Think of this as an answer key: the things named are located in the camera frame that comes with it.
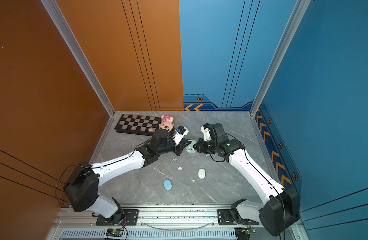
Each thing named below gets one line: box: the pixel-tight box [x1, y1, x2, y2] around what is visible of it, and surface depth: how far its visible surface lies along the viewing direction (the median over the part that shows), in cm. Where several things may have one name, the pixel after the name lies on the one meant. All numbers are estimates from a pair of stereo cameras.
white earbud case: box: [198, 168, 206, 180], surface depth 88 cm
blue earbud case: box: [163, 179, 173, 191], surface depth 84 cm
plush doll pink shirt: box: [159, 115, 174, 132], surface depth 107 cm
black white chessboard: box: [114, 114, 161, 136], surface depth 111 cm
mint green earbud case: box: [186, 139, 197, 153], surface depth 79 cm
